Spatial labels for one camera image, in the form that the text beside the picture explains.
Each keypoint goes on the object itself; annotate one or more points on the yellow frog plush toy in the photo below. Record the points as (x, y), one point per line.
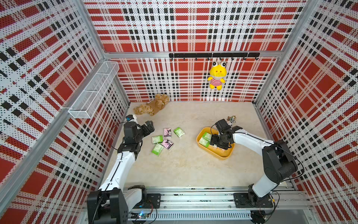
(217, 74)

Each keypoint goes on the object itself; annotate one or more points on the brown teddy bear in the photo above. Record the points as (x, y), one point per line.
(154, 106)

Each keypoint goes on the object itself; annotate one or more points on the yellow plastic storage box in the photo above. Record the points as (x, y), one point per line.
(216, 152)

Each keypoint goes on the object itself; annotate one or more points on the small keychain toy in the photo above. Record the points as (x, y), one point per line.
(231, 120)

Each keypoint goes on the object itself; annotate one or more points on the green circuit board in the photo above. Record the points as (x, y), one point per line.
(140, 215)

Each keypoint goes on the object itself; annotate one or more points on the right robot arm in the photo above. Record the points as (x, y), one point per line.
(278, 161)

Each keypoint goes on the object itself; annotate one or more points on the white wire mesh shelf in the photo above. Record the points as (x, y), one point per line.
(90, 98)

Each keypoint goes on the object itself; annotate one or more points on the pink tissue pack far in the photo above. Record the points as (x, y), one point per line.
(167, 133)

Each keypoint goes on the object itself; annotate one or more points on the pink tissue pack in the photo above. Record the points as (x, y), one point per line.
(167, 133)
(167, 144)

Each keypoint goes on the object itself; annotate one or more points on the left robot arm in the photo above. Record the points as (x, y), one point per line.
(110, 204)

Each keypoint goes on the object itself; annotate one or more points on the pink tissue pack middle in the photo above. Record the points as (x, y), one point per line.
(167, 144)

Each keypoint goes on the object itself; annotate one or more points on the black hook rail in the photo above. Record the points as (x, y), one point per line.
(244, 55)

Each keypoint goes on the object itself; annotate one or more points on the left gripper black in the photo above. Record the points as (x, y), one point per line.
(150, 127)

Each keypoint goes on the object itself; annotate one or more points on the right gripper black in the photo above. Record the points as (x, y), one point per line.
(213, 140)

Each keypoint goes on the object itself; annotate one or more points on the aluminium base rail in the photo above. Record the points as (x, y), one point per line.
(221, 204)

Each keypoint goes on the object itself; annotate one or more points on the green tissue pack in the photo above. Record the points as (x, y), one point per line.
(204, 142)
(157, 139)
(157, 149)
(179, 132)
(207, 136)

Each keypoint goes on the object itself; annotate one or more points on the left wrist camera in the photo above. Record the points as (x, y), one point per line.
(131, 118)

